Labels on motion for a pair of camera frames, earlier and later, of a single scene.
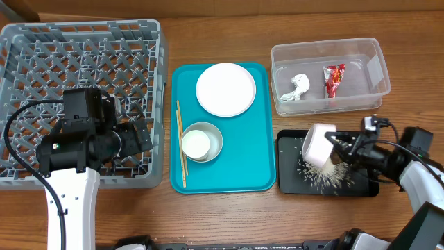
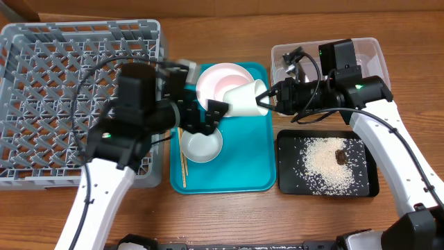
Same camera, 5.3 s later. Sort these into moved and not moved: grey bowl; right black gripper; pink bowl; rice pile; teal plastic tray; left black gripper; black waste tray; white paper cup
Moved: left black gripper; right black gripper; pink bowl; white paper cup; rice pile
Not moved: grey bowl; black waste tray; teal plastic tray
